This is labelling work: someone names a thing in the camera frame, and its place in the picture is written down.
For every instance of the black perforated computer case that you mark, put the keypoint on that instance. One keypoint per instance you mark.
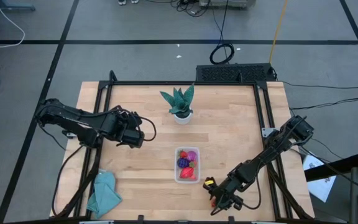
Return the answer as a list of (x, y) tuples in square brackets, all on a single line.
[(235, 73)]

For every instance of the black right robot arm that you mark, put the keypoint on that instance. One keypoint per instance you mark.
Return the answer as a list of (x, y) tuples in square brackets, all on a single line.
[(269, 155)]

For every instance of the grey floor device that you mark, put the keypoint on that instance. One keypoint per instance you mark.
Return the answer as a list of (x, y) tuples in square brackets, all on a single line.
[(228, 3)]

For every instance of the silver mounting plate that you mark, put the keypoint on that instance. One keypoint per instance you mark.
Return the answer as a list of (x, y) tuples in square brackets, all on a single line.
[(70, 134), (267, 132)]

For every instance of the red toy tomato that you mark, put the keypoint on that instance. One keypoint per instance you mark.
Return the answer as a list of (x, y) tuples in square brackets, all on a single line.
[(186, 172)]

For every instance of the grey furniture base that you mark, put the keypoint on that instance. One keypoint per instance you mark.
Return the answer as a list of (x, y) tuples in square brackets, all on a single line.
[(11, 6)]

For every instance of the yellow label tag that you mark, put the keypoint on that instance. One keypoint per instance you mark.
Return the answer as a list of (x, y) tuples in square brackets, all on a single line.
[(209, 182)]

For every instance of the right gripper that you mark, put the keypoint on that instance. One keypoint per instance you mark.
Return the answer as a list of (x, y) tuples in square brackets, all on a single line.
[(228, 189)]

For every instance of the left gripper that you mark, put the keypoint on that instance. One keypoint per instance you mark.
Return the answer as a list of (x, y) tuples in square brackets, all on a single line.
[(126, 130)]

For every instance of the clear plastic tupperware container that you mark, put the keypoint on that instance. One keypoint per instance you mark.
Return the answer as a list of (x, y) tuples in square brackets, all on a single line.
[(179, 178)]

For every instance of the teal cloth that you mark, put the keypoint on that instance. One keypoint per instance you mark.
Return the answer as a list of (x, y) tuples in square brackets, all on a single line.
[(104, 194)]

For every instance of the green plant in white pot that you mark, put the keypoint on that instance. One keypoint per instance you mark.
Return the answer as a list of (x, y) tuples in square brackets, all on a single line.
[(180, 104)]

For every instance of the white paper sheets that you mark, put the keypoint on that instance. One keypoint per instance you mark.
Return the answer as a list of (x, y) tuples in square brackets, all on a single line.
[(320, 186)]

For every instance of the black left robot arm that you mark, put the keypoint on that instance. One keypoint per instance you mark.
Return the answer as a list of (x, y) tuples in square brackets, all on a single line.
[(73, 116)]

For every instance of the black desk beam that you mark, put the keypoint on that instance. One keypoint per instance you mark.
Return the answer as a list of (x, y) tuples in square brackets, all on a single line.
[(337, 166)]

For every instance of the purple toy grapes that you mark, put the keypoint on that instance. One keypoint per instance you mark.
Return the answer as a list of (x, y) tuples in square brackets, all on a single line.
[(182, 162)]

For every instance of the black metal table frame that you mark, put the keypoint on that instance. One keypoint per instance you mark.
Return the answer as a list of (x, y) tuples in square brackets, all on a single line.
[(182, 83)]

